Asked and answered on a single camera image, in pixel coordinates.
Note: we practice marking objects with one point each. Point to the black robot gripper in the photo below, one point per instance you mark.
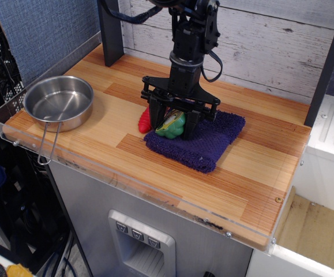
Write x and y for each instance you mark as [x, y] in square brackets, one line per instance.
[181, 91]

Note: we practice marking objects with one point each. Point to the green toy pepper half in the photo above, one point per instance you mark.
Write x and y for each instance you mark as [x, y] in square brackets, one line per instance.
[173, 125]

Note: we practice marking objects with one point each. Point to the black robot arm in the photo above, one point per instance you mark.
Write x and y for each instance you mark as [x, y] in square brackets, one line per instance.
[195, 34]

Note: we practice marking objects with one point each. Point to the purple folded terry cloth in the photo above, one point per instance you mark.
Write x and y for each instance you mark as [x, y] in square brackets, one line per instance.
[209, 141]

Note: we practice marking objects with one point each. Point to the silver dispenser panel with buttons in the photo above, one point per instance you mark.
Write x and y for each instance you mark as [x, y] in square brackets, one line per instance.
[142, 250]

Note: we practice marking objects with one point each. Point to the blue fabric partition panel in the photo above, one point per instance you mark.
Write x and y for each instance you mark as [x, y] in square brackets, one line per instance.
[47, 38]

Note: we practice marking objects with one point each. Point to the clear acrylic table guard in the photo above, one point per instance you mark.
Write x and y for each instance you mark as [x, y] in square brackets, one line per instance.
[242, 198]

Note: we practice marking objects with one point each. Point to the white toy sink counter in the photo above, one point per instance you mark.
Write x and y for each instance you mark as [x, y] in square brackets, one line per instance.
[308, 227]

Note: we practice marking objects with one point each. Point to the fork with red handle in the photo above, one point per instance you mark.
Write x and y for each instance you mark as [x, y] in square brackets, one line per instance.
[144, 125]

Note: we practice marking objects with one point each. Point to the dark grey vertical post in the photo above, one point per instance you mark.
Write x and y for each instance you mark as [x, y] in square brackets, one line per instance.
[111, 33]

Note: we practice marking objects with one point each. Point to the steel pan with wire handle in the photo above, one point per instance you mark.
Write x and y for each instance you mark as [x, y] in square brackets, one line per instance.
[58, 104]

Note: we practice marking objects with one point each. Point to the dark right vertical post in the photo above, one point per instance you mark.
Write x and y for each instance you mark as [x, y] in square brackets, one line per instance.
[321, 88]

